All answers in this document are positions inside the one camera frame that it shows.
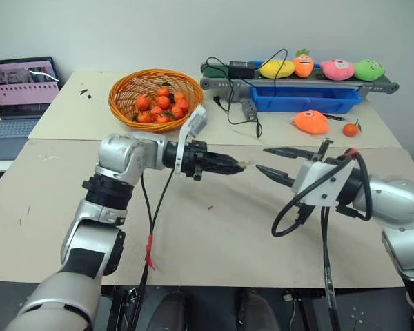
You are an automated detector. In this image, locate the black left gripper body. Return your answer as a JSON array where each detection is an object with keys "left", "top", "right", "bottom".
[{"left": 181, "top": 139, "right": 212, "bottom": 182}]

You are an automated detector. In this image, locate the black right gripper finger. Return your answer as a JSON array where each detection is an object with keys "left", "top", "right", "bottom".
[
  {"left": 255, "top": 164, "right": 297, "bottom": 189},
  {"left": 263, "top": 146, "right": 315, "bottom": 162}
]

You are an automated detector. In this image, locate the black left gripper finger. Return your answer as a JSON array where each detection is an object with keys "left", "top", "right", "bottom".
[
  {"left": 206, "top": 151, "right": 238, "bottom": 166},
  {"left": 207, "top": 161, "right": 245, "bottom": 176}
]

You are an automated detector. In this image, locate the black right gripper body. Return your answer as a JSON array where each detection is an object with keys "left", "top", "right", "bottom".
[{"left": 308, "top": 137, "right": 348, "bottom": 166}]

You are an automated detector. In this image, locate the orange round plush toy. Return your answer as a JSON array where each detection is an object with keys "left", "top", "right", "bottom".
[{"left": 290, "top": 109, "right": 331, "bottom": 135}]

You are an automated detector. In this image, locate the tangerine with stem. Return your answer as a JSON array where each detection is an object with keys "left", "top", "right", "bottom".
[{"left": 342, "top": 119, "right": 362, "bottom": 138}]

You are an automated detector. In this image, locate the blue plastic bin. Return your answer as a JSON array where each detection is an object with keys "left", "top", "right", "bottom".
[{"left": 250, "top": 86, "right": 363, "bottom": 114}]

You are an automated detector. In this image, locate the grey conveyor belt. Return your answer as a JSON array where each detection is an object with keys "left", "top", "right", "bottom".
[{"left": 199, "top": 61, "right": 400, "bottom": 122}]

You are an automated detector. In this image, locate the yellow plush toy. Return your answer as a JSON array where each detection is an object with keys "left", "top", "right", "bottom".
[{"left": 259, "top": 59, "right": 295, "bottom": 79}]

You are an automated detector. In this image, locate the orange carrot plush toy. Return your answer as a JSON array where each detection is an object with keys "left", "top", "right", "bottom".
[{"left": 293, "top": 48, "right": 315, "bottom": 79}]

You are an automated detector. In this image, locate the pink plush toy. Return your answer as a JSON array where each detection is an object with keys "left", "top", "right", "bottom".
[{"left": 319, "top": 59, "right": 356, "bottom": 82}]

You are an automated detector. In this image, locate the orange wicker basket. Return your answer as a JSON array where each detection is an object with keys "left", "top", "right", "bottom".
[{"left": 108, "top": 68, "right": 205, "bottom": 134}]

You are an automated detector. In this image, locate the black power adapter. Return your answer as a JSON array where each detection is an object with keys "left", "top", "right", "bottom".
[{"left": 228, "top": 60, "right": 256, "bottom": 80}]

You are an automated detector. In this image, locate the green plush toy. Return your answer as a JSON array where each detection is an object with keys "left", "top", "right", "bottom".
[{"left": 353, "top": 59, "right": 386, "bottom": 82}]

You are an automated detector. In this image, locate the open laptop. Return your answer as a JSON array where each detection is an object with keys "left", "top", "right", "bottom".
[{"left": 0, "top": 56, "right": 62, "bottom": 162}]

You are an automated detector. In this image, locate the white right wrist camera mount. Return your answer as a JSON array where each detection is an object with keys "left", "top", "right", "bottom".
[{"left": 291, "top": 157, "right": 355, "bottom": 208}]

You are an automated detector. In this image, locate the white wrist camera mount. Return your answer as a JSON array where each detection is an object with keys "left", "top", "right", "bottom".
[
  {"left": 174, "top": 105, "right": 208, "bottom": 177},
  {"left": 291, "top": 157, "right": 355, "bottom": 208}
]

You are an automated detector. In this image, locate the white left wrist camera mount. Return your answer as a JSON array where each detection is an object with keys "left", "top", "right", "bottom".
[{"left": 174, "top": 105, "right": 208, "bottom": 177}]

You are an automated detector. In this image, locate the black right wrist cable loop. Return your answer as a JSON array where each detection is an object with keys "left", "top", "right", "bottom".
[{"left": 271, "top": 148, "right": 373, "bottom": 238}]

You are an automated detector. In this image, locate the black power cable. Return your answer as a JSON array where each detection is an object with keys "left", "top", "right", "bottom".
[{"left": 206, "top": 48, "right": 289, "bottom": 139}]

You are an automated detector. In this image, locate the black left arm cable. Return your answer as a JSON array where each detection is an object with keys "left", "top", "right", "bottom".
[{"left": 130, "top": 164, "right": 177, "bottom": 331}]

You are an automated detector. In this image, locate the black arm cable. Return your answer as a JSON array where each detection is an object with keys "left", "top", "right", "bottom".
[
  {"left": 319, "top": 205, "right": 342, "bottom": 331},
  {"left": 130, "top": 164, "right": 177, "bottom": 331}
]

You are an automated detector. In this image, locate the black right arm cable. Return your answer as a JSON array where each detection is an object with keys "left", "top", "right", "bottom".
[{"left": 319, "top": 205, "right": 342, "bottom": 331}]

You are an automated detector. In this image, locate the black metal frame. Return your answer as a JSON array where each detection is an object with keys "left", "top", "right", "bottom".
[{"left": 106, "top": 285, "right": 142, "bottom": 331}]

